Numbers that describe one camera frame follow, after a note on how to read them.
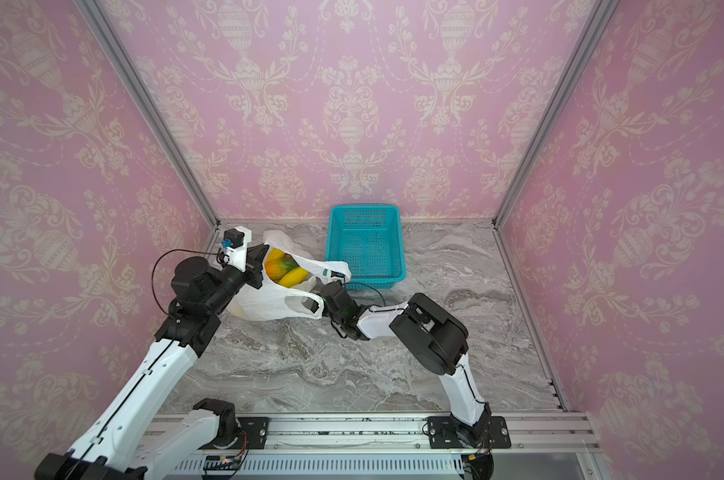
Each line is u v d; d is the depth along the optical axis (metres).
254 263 0.64
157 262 0.57
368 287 0.86
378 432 0.76
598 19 0.69
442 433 0.73
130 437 0.42
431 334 0.54
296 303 0.85
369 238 1.16
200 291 0.54
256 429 0.75
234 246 0.59
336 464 0.78
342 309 0.74
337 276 0.85
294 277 1.00
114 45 0.74
